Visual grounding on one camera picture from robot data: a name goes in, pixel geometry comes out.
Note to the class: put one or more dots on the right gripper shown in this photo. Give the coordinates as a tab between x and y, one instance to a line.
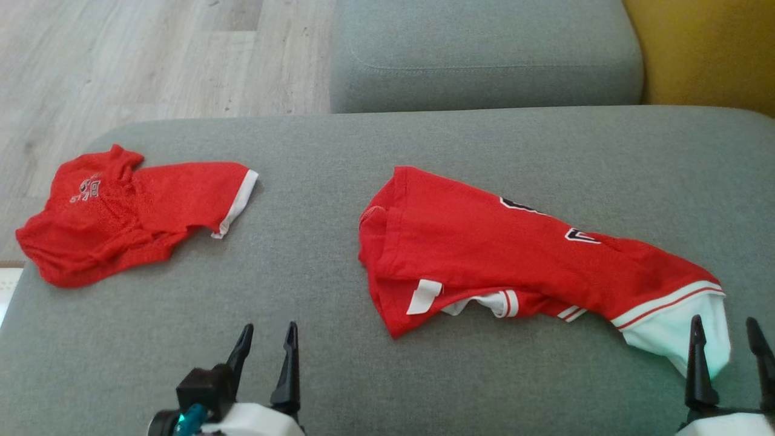
726	425

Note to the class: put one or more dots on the white floor mat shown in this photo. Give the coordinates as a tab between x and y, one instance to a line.
9	297

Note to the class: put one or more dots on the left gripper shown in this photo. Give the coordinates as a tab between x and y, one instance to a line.
260	421

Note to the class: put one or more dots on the red white-trimmed jersey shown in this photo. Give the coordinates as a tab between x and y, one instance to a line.
484	242

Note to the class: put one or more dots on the grey sofa cushion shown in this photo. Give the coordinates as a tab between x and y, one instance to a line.
484	54

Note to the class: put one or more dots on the mustard yellow cushion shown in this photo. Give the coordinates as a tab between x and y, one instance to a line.
708	48

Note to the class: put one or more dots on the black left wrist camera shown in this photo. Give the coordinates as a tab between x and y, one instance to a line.
203	387

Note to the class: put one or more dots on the red mesh shorts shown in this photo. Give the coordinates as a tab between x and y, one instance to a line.
91	236

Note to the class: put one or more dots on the grey fabric sofa seat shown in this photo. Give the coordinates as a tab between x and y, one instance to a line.
303	303

